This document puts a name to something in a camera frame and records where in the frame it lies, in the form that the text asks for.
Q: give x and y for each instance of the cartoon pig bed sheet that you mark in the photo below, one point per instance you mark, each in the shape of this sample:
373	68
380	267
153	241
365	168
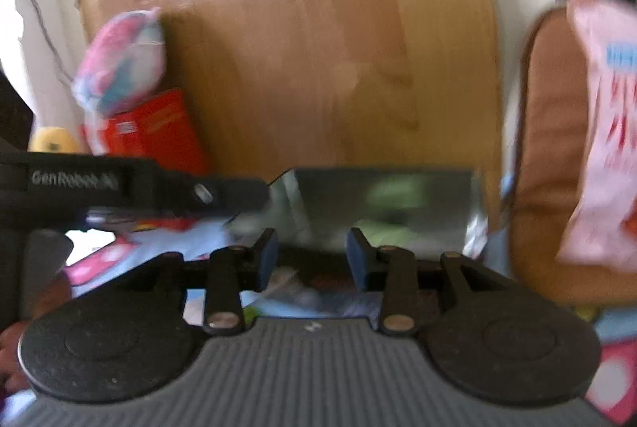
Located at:
613	390

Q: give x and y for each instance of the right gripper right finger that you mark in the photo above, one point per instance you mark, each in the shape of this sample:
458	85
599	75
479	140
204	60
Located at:
393	272

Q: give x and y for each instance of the left hand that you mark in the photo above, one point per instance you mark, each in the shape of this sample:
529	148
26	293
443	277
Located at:
13	379

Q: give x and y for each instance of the wooden headboard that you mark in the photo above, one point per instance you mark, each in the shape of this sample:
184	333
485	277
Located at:
277	84

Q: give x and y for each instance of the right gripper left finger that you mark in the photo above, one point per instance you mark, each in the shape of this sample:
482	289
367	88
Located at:
231	271

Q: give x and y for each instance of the yellow plush duck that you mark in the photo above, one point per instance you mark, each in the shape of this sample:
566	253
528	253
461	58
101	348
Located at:
51	139

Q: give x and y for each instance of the pink fried-dough snack bag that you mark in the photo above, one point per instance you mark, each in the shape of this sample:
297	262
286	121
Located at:
602	228

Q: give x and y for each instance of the black sheep-print box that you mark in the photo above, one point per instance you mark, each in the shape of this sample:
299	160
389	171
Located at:
427	210

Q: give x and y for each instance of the brown chair cushion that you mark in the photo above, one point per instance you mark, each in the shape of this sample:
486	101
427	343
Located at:
552	128

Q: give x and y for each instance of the red gift bag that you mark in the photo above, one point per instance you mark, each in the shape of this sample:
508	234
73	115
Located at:
159	128

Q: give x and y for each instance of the pink blue plush fish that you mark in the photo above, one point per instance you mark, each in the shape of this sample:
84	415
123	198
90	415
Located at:
123	64

